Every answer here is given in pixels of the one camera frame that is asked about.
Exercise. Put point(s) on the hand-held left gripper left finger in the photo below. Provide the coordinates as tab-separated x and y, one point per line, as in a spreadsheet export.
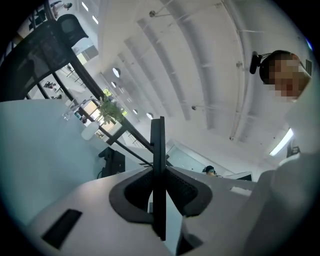
95	200

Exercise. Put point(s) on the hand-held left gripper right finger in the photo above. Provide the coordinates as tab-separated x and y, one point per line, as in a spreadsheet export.
220	200

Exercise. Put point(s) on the black computer monitor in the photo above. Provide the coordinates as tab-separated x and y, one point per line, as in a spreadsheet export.
113	162

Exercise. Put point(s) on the white round vase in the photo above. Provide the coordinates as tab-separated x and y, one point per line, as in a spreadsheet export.
89	131

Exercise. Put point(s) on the person's white shirt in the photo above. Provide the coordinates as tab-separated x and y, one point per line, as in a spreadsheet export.
290	200

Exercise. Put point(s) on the long ceiling light strip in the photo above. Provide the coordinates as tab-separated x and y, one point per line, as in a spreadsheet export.
281	142

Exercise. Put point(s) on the green potted plant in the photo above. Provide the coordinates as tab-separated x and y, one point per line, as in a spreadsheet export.
110	110

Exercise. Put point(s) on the clear drinking glass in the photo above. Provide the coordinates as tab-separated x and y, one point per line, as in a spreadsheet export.
67	112

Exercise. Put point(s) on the round ceiling light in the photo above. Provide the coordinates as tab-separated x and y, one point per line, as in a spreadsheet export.
116	72
135	111
113	84
149	115

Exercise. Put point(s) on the person's head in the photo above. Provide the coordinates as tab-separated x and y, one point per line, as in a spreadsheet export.
285	75

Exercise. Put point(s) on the black mesh office chair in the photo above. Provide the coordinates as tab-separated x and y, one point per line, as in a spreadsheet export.
37	55

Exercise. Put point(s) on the black diagonal window frame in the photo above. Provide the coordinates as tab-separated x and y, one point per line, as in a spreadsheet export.
105	95

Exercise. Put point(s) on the black head-worn camera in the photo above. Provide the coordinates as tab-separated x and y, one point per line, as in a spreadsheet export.
254	63

